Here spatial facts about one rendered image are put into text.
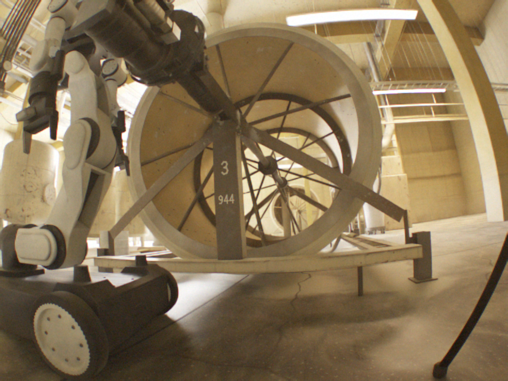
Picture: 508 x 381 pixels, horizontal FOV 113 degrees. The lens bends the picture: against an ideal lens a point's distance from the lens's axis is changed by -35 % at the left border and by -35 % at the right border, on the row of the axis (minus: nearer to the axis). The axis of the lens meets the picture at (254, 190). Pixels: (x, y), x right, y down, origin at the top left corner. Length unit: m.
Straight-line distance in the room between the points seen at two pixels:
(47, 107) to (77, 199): 0.28
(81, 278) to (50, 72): 0.56
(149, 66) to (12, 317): 0.80
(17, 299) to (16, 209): 4.53
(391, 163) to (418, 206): 5.48
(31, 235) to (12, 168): 4.61
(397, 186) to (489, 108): 3.41
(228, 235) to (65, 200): 0.73
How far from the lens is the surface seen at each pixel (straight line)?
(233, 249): 1.20
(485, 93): 5.35
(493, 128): 5.10
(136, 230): 7.59
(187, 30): 0.82
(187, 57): 0.81
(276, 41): 2.00
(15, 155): 5.51
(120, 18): 0.66
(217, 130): 1.35
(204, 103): 1.13
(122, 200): 7.69
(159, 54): 0.77
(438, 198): 13.07
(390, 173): 7.33
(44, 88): 0.78
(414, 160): 12.85
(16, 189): 5.33
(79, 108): 0.93
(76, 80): 0.98
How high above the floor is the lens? 0.32
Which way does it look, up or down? 9 degrees up
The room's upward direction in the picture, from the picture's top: 4 degrees counter-clockwise
